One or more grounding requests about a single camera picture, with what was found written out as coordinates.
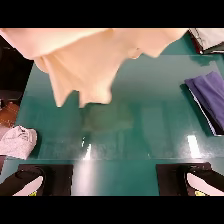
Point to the cream T-shirt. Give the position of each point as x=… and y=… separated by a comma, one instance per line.
x=86, y=63

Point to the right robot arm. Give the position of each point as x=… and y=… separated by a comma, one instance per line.
x=203, y=184

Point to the black garment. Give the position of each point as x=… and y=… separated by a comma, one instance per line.
x=196, y=100

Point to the black mounting plate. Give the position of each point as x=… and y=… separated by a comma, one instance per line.
x=58, y=180
x=168, y=180

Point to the purple garment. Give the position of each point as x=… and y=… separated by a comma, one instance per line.
x=209, y=91

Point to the light grey garment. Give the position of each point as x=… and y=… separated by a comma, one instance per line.
x=16, y=141

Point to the white garment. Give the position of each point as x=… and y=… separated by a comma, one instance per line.
x=210, y=36

